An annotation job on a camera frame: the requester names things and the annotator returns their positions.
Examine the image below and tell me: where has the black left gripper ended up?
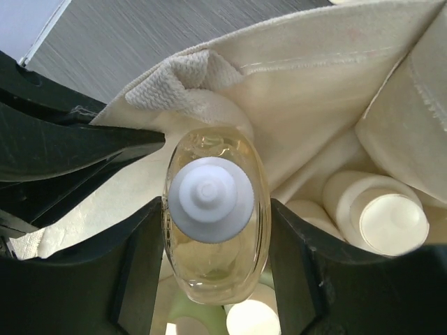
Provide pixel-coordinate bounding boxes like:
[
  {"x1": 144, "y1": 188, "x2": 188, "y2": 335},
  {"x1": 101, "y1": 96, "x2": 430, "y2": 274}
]
[{"x1": 1, "y1": 104, "x2": 165, "y2": 260}]

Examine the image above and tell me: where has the beige labelled bottle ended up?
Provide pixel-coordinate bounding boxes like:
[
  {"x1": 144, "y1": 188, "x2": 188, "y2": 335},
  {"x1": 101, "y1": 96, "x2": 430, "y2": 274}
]
[{"x1": 323, "y1": 171, "x2": 430, "y2": 256}]

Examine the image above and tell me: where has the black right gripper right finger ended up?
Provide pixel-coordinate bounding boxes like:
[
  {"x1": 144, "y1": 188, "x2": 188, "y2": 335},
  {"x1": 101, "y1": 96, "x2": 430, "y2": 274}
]
[{"x1": 270, "y1": 200, "x2": 446, "y2": 334}]

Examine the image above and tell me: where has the green flip-cap bottle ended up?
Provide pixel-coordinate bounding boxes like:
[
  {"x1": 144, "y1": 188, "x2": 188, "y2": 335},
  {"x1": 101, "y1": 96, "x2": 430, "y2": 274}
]
[{"x1": 165, "y1": 290, "x2": 228, "y2": 335}]

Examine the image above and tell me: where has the green bottle beige cap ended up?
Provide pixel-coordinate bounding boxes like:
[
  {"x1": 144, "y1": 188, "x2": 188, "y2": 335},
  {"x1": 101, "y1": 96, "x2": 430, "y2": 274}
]
[{"x1": 224, "y1": 283, "x2": 281, "y2": 335}]

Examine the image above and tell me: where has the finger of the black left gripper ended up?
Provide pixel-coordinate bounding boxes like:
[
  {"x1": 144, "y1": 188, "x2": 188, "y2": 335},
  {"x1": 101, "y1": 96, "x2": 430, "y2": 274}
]
[{"x1": 1, "y1": 52, "x2": 105, "y2": 124}]

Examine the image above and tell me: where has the cream canvas tote bag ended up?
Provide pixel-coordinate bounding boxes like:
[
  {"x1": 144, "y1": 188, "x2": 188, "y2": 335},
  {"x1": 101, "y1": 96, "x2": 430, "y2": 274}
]
[{"x1": 13, "y1": 0, "x2": 447, "y2": 335}]

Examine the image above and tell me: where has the white metal clothes rack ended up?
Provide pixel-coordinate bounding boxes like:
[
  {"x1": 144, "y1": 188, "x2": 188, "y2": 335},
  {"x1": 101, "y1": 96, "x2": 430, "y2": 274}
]
[{"x1": 18, "y1": 0, "x2": 71, "y2": 66}]

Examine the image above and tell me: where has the amber clear bottle white cap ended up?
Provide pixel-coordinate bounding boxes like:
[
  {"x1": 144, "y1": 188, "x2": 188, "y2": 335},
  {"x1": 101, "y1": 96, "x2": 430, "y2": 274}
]
[{"x1": 162, "y1": 127, "x2": 272, "y2": 305}]

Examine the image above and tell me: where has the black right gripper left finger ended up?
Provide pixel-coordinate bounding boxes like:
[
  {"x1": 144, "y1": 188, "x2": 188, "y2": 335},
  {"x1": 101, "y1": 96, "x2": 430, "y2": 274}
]
[{"x1": 1, "y1": 198, "x2": 163, "y2": 334}]

